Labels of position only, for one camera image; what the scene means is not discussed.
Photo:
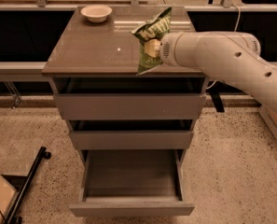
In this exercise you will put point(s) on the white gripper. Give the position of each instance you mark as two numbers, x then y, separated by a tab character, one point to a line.
168	49

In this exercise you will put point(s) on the green jalapeno chip bag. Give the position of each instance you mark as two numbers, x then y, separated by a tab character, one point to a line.
156	28

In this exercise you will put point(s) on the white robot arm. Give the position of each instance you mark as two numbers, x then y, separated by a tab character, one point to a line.
230	57

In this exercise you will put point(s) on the grey drawer cabinet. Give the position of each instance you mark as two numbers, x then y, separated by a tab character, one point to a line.
107	49

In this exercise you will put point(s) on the grey top drawer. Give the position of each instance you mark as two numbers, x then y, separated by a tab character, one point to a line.
110	98

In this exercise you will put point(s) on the grey drawer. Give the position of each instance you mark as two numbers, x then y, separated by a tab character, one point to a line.
132	134
132	183
110	98

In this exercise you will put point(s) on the grey middle drawer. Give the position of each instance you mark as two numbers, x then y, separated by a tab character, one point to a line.
132	134

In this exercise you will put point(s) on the grey bottom drawer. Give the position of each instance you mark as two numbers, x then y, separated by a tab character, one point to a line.
132	183

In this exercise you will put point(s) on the white bowl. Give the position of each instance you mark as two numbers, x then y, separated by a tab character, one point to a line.
96	13

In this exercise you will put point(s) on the cardboard box right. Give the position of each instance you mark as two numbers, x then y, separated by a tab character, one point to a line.
270	118

